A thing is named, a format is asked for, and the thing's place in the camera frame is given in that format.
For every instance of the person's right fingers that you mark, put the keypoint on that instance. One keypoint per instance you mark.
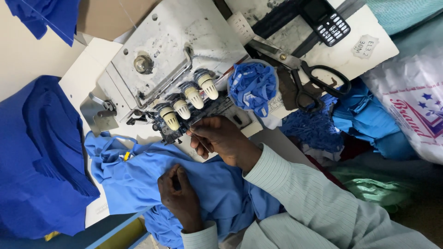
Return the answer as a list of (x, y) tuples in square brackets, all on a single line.
[(202, 140)]

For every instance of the cream tension knob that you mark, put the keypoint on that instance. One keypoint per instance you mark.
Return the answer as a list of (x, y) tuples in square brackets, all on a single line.
[(208, 85), (181, 107), (193, 95), (169, 117)]

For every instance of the person's left fingers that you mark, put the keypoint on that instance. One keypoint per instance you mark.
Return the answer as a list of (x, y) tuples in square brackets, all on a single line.
[(170, 181)]

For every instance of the white paper label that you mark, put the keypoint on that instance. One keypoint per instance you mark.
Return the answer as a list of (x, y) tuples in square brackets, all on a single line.
[(365, 46)]

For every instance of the clear bowl of blue scraps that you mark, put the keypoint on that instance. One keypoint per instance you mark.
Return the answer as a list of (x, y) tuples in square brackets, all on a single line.
[(252, 86)]

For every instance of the dark blue hanging cloth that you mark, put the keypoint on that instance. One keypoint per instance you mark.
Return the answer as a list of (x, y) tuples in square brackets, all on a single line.
[(45, 17)]

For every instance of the black keypad phone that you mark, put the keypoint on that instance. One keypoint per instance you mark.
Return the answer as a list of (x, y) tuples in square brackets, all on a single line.
[(325, 20)]

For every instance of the light blue garment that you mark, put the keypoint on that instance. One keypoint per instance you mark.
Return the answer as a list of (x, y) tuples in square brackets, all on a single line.
[(138, 179)]

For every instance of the grey overlock sewing machine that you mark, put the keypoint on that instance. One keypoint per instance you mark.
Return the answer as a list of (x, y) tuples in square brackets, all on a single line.
[(162, 58)]

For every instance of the teal cloth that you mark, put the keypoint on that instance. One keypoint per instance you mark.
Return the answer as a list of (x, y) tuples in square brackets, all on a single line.
[(401, 13)]

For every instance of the brown cardboard box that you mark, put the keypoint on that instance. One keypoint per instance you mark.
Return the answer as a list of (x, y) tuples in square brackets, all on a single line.
[(110, 15)]

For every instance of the heap of blue fabric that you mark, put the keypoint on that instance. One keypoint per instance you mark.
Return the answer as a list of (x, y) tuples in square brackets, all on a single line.
[(367, 121)]

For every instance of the person's right hand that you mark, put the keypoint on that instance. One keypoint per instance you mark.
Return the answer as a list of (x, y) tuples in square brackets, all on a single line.
[(228, 141)]

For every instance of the heap of dark blue trimmings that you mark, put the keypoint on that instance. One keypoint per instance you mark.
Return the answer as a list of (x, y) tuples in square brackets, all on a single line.
[(311, 129)]

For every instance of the person's left hand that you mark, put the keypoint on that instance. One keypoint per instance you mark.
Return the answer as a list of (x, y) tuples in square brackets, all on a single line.
[(183, 204)]

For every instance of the green plastic bag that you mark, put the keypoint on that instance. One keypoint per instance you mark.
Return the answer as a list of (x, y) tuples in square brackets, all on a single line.
[(373, 186)]

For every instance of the white printed plastic bag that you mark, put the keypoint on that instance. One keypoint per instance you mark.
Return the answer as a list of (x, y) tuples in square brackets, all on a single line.
[(412, 100)]

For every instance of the stack of dark blue fabric pieces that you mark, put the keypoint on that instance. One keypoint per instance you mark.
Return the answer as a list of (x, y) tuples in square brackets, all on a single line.
[(38, 155)]

